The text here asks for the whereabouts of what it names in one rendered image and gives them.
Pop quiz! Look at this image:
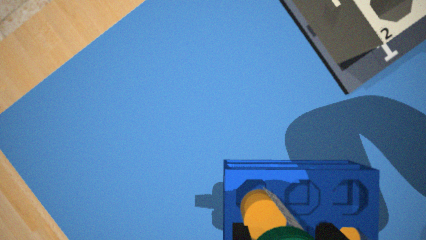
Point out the blue table mat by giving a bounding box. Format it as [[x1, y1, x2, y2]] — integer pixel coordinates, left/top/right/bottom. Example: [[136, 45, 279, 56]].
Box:
[[0, 0, 426, 240]]

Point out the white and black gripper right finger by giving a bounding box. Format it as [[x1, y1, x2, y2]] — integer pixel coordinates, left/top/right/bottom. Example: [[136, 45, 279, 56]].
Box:
[[315, 223, 350, 240]]

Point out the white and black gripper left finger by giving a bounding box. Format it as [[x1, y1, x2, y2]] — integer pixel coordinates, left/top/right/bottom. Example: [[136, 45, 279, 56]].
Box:
[[232, 223, 252, 240]]

